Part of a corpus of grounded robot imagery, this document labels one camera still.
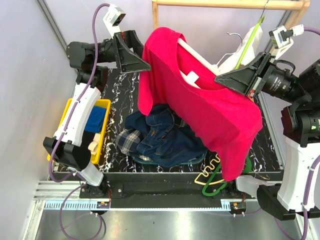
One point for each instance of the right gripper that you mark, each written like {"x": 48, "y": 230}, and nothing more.
{"x": 245, "y": 80}

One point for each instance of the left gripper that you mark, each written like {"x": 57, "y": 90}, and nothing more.
{"x": 128, "y": 62}

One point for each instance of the pink red t-shirt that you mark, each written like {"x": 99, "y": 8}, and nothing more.
{"x": 225, "y": 121}

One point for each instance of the navy plaid skirt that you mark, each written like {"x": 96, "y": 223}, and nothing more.
{"x": 127, "y": 140}

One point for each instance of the blue denim garment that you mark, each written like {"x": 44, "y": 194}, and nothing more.
{"x": 162, "y": 140}

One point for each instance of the cream wavy skirt hanger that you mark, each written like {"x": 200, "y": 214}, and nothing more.
{"x": 202, "y": 177}

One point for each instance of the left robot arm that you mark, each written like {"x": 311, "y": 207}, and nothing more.
{"x": 65, "y": 147}

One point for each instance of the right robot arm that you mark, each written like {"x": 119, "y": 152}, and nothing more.
{"x": 301, "y": 128}

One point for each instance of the lime green hanger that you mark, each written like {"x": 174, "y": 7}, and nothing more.
{"x": 251, "y": 37}

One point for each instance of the white garment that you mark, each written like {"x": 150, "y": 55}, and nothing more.
{"x": 229, "y": 60}

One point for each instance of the yellow plastic bin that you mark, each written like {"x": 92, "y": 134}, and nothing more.
{"x": 105, "y": 103}

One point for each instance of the blue folded cloth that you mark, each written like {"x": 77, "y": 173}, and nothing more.
{"x": 95, "y": 120}

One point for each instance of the wooden clothes rack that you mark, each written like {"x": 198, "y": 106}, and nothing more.
{"x": 298, "y": 7}

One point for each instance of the black folded cloth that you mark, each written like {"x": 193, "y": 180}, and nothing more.
{"x": 87, "y": 139}

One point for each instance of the clear blue plastic tub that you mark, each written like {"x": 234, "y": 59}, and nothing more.
{"x": 169, "y": 163}

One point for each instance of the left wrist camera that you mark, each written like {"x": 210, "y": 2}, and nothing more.
{"x": 113, "y": 18}

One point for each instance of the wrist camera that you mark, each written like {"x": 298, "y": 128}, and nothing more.
{"x": 113, "y": 18}
{"x": 282, "y": 38}

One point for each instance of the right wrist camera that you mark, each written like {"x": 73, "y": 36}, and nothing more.
{"x": 282, "y": 38}

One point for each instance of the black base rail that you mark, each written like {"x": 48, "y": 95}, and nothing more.
{"x": 161, "y": 191}

